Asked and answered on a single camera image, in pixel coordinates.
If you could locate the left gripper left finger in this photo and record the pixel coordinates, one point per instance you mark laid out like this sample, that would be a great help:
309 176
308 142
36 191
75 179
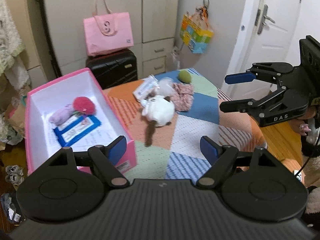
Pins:
103 159

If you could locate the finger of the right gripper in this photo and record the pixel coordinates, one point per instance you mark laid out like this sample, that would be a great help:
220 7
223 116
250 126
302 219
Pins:
239 78
250 103

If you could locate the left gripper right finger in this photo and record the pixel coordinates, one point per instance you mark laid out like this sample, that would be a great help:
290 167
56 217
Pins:
221 159

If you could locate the pink floral fabric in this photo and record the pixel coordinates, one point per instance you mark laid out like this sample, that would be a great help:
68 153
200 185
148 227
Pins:
183 96

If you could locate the pink strawberry plush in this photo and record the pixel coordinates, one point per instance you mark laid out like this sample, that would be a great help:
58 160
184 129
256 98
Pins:
84 106

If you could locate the green plush mango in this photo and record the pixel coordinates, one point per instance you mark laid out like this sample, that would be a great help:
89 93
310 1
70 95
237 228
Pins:
184 76

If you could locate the white plush cat toy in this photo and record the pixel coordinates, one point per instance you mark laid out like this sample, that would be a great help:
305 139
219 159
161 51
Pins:
158 111

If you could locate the right hand with ring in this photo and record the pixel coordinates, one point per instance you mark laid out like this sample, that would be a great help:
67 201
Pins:
299 125

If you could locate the colourful patchwork tablecloth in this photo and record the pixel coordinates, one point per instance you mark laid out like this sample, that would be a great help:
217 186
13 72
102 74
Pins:
175 150

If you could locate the blue framed label sheet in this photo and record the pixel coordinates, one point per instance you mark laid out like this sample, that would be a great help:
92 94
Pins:
75 128

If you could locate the white door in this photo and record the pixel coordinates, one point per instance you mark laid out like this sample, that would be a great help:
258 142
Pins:
266 31

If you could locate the pink storage box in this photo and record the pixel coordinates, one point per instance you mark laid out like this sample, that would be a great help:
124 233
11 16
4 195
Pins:
43 139

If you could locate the lilac plush toy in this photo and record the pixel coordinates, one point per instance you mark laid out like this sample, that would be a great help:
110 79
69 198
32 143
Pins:
62 115

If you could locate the colourful cartoon paper bag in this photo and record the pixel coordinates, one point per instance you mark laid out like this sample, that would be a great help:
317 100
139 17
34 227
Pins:
196 31

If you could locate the white mesh bath sponge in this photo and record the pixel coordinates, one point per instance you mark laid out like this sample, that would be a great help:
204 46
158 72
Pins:
165 87

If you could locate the white wet wipes pack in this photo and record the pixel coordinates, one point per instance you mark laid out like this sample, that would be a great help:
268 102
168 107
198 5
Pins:
149 85

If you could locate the black suitcase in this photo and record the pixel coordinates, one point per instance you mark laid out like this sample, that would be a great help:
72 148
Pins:
113 69

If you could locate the beige wardrobe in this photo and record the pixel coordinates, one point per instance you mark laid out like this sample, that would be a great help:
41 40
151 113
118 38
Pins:
76 27

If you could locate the pink paper tote bag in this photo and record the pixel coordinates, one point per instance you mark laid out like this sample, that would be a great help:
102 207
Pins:
107 33

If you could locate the cream knitted cardigan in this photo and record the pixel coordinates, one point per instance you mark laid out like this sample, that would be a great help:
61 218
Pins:
11 42

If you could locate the silver door handle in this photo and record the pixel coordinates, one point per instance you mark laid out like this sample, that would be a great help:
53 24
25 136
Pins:
261 18

